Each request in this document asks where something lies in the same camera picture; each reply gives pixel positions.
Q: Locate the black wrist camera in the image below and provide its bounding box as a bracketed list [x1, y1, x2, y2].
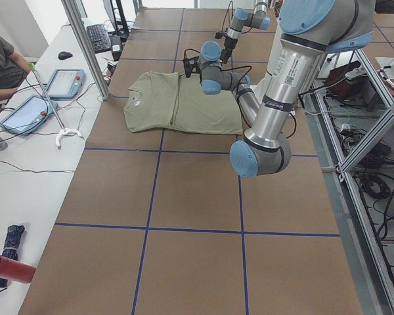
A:
[183, 57, 194, 78]
[215, 31, 227, 39]

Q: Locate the blue teach pendant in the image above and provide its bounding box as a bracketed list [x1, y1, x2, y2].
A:
[0, 95, 58, 135]
[46, 69, 85, 100]

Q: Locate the black computer mouse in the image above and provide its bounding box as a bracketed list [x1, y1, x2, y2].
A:
[58, 51, 73, 60]

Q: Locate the olive green long-sleeve shirt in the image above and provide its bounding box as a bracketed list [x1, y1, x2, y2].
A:
[123, 71, 243, 135]

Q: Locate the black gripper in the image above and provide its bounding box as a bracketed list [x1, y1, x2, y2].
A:
[220, 36, 238, 64]
[192, 56, 201, 74]

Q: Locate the metal reacher grabber stick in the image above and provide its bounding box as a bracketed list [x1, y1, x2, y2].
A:
[28, 62, 83, 150]

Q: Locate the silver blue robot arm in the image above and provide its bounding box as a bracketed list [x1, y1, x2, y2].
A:
[220, 1, 270, 64]
[197, 1, 376, 177]

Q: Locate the aluminium truss frame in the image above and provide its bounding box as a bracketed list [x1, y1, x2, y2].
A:
[300, 50, 394, 314]

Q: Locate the red cylinder tube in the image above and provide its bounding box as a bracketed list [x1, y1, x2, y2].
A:
[0, 255, 36, 284]

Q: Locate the near blue teach pendant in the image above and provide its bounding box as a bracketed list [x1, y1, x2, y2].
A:
[0, 95, 58, 135]

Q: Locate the black keyboard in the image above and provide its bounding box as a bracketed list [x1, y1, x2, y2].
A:
[86, 24, 111, 53]

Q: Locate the far blue teach pendant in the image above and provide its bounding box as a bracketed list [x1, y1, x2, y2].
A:
[46, 69, 85, 100]

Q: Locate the aluminium frame post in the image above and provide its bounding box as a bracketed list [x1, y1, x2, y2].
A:
[61, 0, 110, 100]

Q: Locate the black power adapter with label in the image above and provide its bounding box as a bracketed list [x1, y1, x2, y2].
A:
[110, 35, 123, 61]

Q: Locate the folded dark blue umbrella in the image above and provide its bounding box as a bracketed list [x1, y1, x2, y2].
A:
[0, 224, 26, 289]

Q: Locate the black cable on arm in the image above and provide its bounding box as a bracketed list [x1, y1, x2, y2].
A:
[225, 0, 234, 30]
[183, 48, 298, 137]

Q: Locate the seated person in olive shirt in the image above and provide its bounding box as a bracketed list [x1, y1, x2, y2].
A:
[0, 36, 31, 101]

